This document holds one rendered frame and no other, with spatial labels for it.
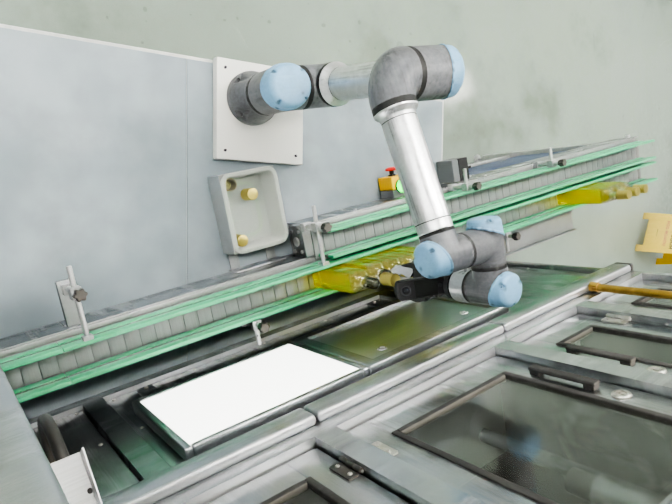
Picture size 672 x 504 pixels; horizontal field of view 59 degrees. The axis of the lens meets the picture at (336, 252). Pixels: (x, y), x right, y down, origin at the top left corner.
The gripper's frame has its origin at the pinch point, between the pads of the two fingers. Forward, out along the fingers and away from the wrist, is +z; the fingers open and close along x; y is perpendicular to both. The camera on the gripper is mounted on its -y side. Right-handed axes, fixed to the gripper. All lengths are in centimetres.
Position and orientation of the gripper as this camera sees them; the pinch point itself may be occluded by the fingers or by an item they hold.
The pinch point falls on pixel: (393, 279)
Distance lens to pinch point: 152.8
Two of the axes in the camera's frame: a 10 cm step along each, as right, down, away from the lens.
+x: -1.5, -9.8, -1.6
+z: -5.8, -0.4, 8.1
